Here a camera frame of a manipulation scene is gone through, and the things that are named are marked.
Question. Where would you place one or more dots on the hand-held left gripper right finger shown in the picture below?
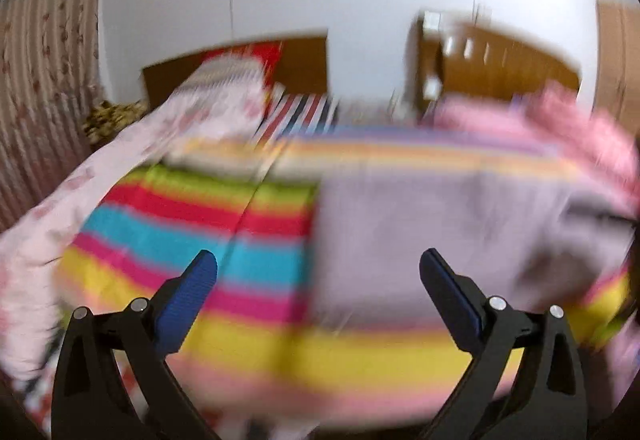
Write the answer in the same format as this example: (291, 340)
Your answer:
(450, 302)

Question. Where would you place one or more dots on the floral striped curtain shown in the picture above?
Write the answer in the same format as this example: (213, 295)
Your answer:
(45, 70)

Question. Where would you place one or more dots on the wooden wardrobe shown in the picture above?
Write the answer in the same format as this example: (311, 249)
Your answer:
(620, 65)

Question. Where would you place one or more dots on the floral covered nightstand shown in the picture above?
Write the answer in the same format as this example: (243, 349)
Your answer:
(367, 110)

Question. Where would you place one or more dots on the purple pants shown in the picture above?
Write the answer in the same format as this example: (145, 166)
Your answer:
(425, 230)

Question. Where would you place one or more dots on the leopard print blanket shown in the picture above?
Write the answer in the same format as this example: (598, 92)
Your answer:
(112, 120)

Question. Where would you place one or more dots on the light wooden headboard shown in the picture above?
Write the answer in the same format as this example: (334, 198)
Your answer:
(500, 65)

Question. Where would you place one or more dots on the plaid bed sheet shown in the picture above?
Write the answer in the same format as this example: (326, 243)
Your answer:
(300, 112)

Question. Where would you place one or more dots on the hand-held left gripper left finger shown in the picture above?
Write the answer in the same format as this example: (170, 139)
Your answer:
(185, 302)

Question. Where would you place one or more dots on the red floral pillow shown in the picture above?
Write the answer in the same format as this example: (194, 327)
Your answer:
(260, 57)

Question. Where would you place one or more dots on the colourful striped blanket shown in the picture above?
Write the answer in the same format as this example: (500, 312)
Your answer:
(210, 220)

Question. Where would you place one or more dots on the dark wooden headboard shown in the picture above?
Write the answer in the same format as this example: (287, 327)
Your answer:
(305, 65)

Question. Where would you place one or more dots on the pink floral quilt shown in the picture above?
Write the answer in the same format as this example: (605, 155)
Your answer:
(100, 170)

